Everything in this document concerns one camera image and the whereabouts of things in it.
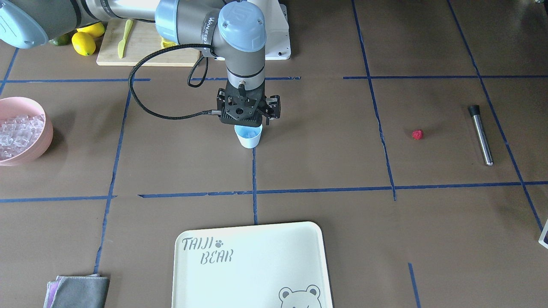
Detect wooden cutting board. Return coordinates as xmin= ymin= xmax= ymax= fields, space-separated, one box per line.
xmin=96 ymin=19 xmax=200 ymax=68

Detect red strawberry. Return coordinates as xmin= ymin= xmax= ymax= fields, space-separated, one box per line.
xmin=411 ymin=129 xmax=424 ymax=140

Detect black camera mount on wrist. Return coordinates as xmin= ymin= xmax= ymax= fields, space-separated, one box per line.
xmin=217 ymin=91 xmax=262 ymax=128

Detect cream bear serving tray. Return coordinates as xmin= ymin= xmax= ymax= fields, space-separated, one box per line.
xmin=171 ymin=222 xmax=334 ymax=308

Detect light blue plastic cup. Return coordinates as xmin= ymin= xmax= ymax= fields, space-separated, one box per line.
xmin=234 ymin=125 xmax=263 ymax=149

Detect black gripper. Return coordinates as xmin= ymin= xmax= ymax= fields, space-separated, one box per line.
xmin=217 ymin=84 xmax=281 ymax=125

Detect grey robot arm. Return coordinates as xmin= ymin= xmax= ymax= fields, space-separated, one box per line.
xmin=0 ymin=0 xmax=281 ymax=128

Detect folded grey cloth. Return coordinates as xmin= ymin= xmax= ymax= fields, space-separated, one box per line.
xmin=43 ymin=274 xmax=110 ymax=308

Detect steel muddler with black tip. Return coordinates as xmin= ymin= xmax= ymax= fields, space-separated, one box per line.
xmin=468 ymin=105 xmax=494 ymax=166

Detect green avocado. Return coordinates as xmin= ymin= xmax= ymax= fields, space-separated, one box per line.
xmin=48 ymin=33 xmax=71 ymax=47

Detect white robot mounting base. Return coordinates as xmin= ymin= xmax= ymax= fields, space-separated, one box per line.
xmin=250 ymin=0 xmax=292 ymax=61

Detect yellow lemon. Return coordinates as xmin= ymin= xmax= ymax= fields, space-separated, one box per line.
xmin=71 ymin=33 xmax=96 ymax=56
xmin=76 ymin=22 xmax=106 ymax=38

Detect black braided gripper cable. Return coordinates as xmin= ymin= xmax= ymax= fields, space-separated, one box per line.
xmin=128 ymin=43 xmax=222 ymax=119

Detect pile of clear ice cubes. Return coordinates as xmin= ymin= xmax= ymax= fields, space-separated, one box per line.
xmin=0 ymin=114 xmax=45 ymax=160

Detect lemon slices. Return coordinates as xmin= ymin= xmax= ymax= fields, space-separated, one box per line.
xmin=160 ymin=37 xmax=177 ymax=49

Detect pink plastic bowl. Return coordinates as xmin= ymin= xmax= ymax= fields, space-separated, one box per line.
xmin=0 ymin=96 xmax=54 ymax=166

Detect yellow plastic knife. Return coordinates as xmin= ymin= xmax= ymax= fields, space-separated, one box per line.
xmin=117 ymin=19 xmax=133 ymax=59

